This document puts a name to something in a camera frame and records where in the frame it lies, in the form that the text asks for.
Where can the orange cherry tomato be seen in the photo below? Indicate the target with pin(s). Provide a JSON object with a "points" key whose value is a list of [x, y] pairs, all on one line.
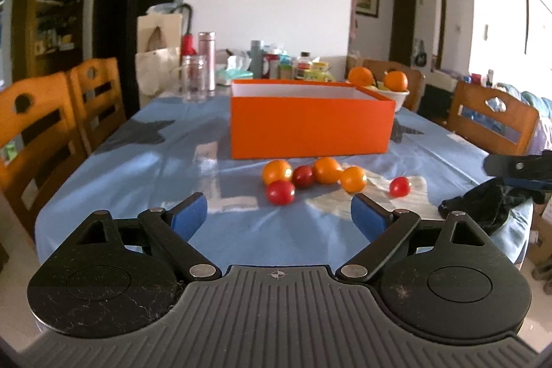
{"points": [[327, 170], [353, 179], [277, 172]]}

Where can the red umbrella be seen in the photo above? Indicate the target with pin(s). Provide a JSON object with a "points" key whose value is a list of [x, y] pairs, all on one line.
{"points": [[187, 44]]}

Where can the grey bottle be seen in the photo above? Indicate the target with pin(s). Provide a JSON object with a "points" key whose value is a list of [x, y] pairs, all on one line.
{"points": [[257, 59]]}

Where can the orange cardboard box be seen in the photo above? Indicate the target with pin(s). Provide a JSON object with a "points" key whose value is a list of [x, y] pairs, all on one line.
{"points": [[310, 126]]}

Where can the tissue pack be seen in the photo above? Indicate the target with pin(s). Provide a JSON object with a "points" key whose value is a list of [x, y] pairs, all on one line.
{"points": [[233, 72]]}

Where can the yellow-green box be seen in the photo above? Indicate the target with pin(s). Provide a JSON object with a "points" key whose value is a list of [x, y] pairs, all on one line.
{"points": [[319, 72]]}

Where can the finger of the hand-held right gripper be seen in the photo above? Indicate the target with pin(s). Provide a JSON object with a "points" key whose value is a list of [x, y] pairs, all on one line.
{"points": [[509, 165]]}

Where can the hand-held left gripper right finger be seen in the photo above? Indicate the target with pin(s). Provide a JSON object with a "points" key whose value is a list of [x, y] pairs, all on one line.
{"points": [[366, 217]]}

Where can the dark red cherry tomato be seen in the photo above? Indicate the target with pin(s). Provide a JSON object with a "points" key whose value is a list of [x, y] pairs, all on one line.
{"points": [[304, 177]]}

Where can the red canister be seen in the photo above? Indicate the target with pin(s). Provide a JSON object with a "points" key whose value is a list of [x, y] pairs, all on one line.
{"points": [[271, 68]]}

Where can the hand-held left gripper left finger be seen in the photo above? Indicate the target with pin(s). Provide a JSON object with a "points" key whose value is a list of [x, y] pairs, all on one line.
{"points": [[189, 217]]}

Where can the pink thermos bottle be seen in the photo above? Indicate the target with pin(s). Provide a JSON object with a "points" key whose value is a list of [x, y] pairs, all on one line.
{"points": [[208, 62]]}

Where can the beige bag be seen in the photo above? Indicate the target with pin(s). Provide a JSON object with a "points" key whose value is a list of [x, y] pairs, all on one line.
{"points": [[168, 29]]}

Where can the orange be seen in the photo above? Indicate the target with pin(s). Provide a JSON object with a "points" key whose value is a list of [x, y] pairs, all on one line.
{"points": [[396, 81], [360, 77]]}

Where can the dark wooden door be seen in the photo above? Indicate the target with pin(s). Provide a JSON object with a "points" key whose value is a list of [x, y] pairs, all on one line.
{"points": [[129, 6]]}

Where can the wooden shelf cabinet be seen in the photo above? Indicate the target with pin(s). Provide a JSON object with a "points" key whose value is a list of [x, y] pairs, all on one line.
{"points": [[56, 6]]}

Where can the black cloth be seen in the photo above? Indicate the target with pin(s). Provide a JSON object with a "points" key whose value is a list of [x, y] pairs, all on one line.
{"points": [[487, 204]]}

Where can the white bowl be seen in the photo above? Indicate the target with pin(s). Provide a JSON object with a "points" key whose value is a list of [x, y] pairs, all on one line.
{"points": [[399, 98]]}

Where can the small red cherry tomato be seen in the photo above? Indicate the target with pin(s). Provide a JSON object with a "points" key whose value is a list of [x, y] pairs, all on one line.
{"points": [[399, 186]]}

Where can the wooden chair with heart cutout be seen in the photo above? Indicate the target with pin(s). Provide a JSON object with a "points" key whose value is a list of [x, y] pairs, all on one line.
{"points": [[474, 131]]}

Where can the blue tablecloth with dark stars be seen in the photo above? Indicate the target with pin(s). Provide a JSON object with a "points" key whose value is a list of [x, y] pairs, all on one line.
{"points": [[151, 178]]}

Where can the clear glass mug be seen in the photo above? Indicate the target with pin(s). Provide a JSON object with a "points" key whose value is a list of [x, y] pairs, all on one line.
{"points": [[194, 83]]}

